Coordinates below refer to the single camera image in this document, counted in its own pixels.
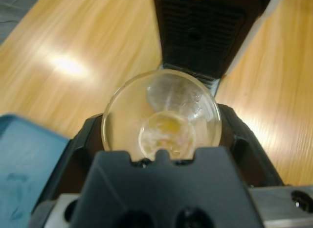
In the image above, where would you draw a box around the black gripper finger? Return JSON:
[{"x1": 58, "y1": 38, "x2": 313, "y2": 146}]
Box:
[
  {"x1": 214, "y1": 102, "x2": 285, "y2": 189},
  {"x1": 31, "y1": 113, "x2": 109, "y2": 214}
]

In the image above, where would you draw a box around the clear glass cup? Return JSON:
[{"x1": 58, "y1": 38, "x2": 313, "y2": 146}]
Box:
[{"x1": 102, "y1": 68, "x2": 223, "y2": 160}]

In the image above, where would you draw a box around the white coffee machine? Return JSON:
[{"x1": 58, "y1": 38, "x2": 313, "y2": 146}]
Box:
[{"x1": 152, "y1": 0, "x2": 280, "y2": 97}]

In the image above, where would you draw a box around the teal plastic tray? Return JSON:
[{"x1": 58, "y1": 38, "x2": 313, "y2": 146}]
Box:
[{"x1": 0, "y1": 112, "x2": 71, "y2": 228}]

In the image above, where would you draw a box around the thin white cable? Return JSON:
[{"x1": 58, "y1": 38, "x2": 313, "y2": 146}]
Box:
[{"x1": 0, "y1": 0, "x2": 33, "y2": 9}]

